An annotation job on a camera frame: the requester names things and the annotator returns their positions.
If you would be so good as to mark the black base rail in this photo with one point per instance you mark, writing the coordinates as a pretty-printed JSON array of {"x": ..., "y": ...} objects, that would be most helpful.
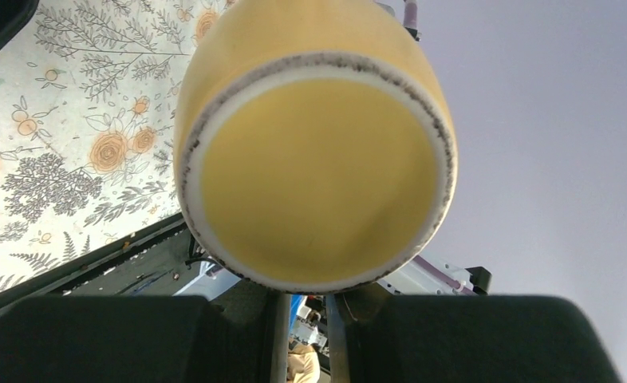
[{"x": 123, "y": 282}]

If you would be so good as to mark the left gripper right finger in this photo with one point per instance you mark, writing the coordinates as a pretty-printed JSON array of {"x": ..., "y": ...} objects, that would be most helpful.
[{"x": 442, "y": 338}]

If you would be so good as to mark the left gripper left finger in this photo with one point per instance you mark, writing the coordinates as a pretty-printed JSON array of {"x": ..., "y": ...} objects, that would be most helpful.
[{"x": 142, "y": 339}]

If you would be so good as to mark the floral tablecloth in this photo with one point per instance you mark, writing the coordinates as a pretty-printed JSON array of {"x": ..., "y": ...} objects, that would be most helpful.
[{"x": 88, "y": 93}]

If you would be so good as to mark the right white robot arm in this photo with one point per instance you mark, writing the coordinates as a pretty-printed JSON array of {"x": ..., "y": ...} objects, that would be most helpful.
[{"x": 425, "y": 274}]

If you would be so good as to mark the yellow mug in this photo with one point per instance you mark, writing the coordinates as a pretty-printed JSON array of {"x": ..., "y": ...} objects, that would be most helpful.
[{"x": 314, "y": 151}]

